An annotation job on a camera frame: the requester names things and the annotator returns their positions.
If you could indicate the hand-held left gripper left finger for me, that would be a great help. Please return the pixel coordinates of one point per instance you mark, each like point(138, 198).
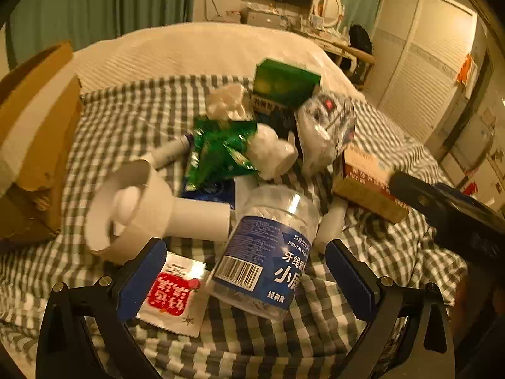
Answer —
point(144, 276)

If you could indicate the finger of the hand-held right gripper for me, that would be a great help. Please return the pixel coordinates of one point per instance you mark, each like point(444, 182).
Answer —
point(414, 191)

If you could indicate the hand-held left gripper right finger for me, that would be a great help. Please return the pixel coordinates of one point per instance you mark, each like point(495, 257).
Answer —
point(349, 280)

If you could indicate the white sachet with red label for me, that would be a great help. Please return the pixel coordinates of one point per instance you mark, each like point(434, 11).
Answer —
point(175, 296)

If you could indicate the clear jar with blue label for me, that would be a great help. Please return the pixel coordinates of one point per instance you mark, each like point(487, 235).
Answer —
point(260, 252)

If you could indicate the white figurine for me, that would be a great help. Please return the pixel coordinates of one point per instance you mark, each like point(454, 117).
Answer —
point(272, 152)

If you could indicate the brown cardboard box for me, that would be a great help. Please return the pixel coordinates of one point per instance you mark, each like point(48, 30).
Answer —
point(35, 142)

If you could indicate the brown and red carton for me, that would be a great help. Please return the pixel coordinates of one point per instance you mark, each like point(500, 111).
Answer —
point(367, 189)

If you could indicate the small white bottle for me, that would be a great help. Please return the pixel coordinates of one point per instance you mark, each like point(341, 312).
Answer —
point(331, 223)

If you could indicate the white handheld fan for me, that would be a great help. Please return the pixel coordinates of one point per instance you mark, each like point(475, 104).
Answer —
point(158, 213)

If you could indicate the dark blue packet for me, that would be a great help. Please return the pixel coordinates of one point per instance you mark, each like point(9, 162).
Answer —
point(213, 195)

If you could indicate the clear plastic bag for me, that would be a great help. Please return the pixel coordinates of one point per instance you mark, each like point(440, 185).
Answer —
point(323, 126)

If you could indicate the white tube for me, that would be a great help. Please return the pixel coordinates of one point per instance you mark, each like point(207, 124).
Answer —
point(171, 150)

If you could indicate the orange tag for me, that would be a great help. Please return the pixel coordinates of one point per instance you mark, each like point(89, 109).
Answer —
point(466, 70)

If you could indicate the white louvred wardrobe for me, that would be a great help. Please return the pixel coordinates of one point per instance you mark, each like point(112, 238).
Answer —
point(422, 59)

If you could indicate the green snack packet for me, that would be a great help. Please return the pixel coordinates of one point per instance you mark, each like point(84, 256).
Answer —
point(219, 154)

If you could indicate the grey checked blanket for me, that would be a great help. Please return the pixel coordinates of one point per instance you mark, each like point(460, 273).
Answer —
point(118, 126)

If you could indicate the cream desk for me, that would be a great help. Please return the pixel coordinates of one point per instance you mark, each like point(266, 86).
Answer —
point(347, 53)

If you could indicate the black backpack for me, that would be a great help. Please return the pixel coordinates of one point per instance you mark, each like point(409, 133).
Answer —
point(361, 39)

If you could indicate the green carton box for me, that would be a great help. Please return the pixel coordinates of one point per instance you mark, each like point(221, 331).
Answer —
point(284, 83)

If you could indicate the crumpled white tissue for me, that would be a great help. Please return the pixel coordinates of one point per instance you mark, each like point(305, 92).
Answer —
point(227, 100)

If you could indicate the round white mirror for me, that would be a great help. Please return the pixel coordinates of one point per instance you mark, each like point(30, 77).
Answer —
point(327, 8)

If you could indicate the white device box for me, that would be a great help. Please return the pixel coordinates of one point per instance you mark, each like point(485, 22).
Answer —
point(268, 15)

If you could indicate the white quilt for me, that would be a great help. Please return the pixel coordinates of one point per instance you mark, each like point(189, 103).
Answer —
point(197, 51)

